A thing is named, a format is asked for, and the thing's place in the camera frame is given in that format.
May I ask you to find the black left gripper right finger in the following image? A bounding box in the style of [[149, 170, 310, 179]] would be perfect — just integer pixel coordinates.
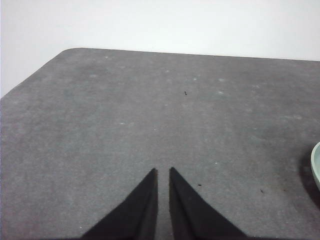
[[168, 166, 248, 240]]

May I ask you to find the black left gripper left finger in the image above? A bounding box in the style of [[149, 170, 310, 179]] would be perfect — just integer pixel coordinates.
[[81, 167, 159, 240]]

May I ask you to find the pale green plate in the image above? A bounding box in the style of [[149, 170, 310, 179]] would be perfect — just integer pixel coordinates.
[[310, 141, 320, 190]]

